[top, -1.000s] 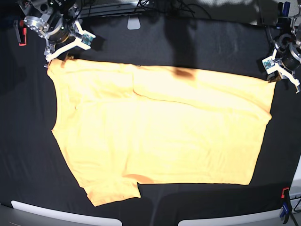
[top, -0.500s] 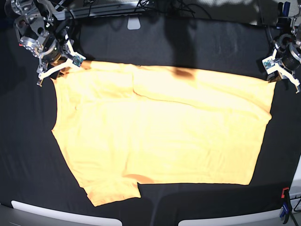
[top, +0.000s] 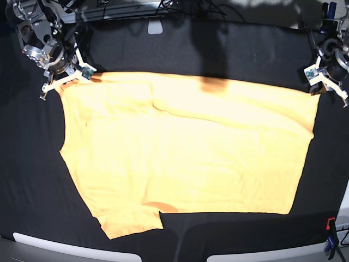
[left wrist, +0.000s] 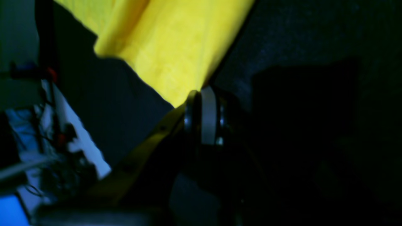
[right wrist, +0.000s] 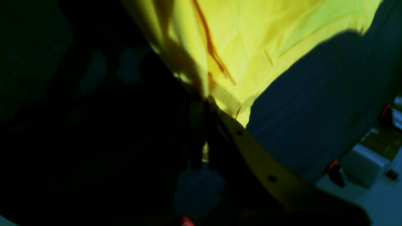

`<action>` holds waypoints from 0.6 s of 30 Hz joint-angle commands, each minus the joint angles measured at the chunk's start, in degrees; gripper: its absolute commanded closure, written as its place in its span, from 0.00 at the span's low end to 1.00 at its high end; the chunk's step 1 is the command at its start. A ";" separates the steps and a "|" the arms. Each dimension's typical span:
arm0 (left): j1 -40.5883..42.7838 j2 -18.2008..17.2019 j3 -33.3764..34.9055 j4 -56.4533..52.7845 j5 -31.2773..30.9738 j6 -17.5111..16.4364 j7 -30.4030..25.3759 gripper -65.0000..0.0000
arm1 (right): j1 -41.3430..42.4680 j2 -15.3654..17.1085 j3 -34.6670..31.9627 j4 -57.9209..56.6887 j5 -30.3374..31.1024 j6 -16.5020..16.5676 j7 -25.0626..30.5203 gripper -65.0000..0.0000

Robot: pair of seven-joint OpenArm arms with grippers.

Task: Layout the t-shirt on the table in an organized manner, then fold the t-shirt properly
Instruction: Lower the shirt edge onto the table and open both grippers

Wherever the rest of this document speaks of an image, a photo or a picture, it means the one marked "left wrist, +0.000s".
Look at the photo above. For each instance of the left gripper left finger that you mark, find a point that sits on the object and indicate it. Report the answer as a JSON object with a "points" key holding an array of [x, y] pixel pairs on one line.
{"points": [[146, 175]]}

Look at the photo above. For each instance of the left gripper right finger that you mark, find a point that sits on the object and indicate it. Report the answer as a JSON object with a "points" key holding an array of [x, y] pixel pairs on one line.
{"points": [[223, 167]]}

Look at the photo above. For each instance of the black table cloth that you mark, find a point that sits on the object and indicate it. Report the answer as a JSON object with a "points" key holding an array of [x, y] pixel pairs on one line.
{"points": [[318, 83]]}

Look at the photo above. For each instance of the yellow t-shirt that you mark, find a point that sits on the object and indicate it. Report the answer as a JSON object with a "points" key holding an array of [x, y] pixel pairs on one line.
{"points": [[174, 46]]}

